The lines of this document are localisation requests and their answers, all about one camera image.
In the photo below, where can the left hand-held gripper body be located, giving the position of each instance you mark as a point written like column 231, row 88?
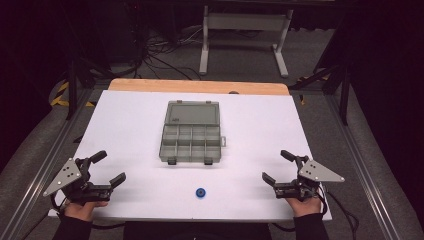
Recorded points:
column 66, row 176

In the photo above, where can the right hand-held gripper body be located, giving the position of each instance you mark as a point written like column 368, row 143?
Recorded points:
column 316, row 171

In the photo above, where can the person's right hand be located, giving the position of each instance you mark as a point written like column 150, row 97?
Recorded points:
column 306, row 207

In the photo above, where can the person's left hand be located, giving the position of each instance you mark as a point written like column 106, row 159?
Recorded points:
column 80, row 211

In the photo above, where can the white table board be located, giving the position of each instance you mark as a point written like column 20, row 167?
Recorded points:
column 133, row 133

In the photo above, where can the small blue round part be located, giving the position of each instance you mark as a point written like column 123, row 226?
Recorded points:
column 200, row 192

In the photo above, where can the yellow black hazard tape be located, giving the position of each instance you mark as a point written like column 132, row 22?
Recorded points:
column 60, row 97

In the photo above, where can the black metal stand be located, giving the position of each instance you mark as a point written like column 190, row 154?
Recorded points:
column 345, row 96
column 71, row 90

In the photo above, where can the grey plastic compartment box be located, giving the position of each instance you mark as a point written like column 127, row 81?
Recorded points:
column 190, row 143

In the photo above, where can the aluminium floor rail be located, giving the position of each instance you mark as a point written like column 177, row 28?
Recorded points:
column 56, row 150
column 361, row 166

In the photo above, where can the white metal stand frame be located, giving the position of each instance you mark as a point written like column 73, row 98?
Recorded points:
column 246, row 21

